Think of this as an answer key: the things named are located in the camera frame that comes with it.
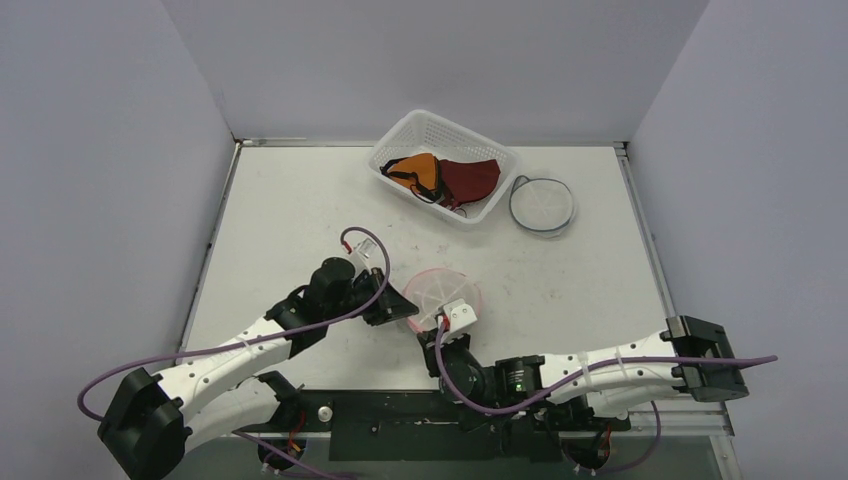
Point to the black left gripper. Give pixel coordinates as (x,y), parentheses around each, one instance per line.
(391,306)

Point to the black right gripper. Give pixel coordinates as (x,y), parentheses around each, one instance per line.
(436,342)

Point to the white mesh bag pink zipper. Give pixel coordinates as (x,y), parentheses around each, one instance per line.
(429,290)

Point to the dark red orange bra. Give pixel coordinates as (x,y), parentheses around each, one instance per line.
(443,182)

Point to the white mesh laundry bag blue zipper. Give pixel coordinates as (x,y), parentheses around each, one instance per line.
(541,206)

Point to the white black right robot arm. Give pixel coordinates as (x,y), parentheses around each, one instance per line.
(689,356)

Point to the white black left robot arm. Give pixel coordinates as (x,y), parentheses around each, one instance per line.
(154,419)

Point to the white plastic basket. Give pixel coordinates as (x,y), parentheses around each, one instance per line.
(421,131)

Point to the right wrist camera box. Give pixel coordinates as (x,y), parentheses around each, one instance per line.
(455,319)

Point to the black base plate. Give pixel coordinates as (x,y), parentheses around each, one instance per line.
(423,426)

